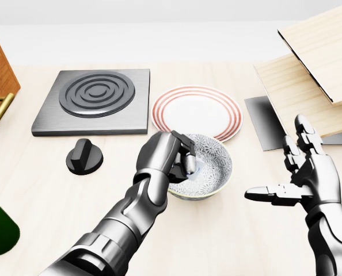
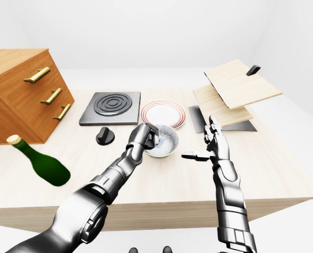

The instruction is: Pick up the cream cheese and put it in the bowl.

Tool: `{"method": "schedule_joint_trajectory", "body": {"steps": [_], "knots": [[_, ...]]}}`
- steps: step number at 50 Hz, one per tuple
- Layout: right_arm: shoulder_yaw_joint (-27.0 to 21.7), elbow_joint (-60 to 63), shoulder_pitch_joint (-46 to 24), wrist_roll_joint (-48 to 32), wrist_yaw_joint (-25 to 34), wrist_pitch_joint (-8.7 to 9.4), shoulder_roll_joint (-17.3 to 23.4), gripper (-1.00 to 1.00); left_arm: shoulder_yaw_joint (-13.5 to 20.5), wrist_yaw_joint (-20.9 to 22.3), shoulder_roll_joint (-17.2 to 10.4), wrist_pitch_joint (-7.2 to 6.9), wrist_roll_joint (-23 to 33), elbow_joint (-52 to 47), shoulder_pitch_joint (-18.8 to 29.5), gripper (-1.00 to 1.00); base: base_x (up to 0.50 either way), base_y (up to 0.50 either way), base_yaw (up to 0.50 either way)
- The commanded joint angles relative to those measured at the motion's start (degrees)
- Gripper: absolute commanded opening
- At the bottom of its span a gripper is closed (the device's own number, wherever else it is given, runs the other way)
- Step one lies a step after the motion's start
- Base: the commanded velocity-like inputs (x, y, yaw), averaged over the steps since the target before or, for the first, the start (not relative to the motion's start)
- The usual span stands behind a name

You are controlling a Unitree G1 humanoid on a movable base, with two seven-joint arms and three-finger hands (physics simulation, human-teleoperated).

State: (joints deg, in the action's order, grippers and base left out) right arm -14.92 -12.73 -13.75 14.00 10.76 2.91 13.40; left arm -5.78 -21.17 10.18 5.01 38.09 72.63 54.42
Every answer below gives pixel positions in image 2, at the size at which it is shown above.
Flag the dark grey flat base plate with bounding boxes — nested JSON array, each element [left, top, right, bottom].
[[188, 105, 258, 134]]

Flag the small pale wooden board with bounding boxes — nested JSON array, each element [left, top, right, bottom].
[[192, 84, 254, 128]]

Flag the round black knob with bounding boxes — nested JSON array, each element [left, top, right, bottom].
[[95, 126, 116, 146]]

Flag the large pale wooden board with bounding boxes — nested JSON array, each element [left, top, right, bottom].
[[203, 59, 283, 110]]

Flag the small black block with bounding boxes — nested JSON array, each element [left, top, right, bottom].
[[246, 64, 261, 77]]

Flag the brass drawer handle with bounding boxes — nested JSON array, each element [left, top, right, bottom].
[[40, 87, 63, 105], [23, 66, 52, 84], [52, 103, 72, 121]]

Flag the wooden drawer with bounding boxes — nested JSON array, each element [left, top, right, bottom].
[[5, 66, 67, 125], [24, 83, 75, 144], [0, 49, 58, 105]]

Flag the green wine bottle with cork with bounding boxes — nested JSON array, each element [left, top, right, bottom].
[[6, 134, 72, 188]]

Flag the speckled grey patterned bowl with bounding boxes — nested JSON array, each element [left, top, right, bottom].
[[143, 124, 180, 159]]

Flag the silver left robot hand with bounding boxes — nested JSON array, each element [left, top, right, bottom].
[[126, 123, 161, 157]]

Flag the wooden cabinet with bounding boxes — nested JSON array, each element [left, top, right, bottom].
[[0, 48, 75, 146]]

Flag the flat dark stove plate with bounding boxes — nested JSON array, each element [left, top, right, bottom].
[[79, 91, 142, 127]]

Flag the white plate with red rings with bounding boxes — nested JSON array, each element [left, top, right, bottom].
[[140, 100, 187, 130]]

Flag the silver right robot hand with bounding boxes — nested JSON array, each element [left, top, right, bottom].
[[181, 114, 231, 163]]

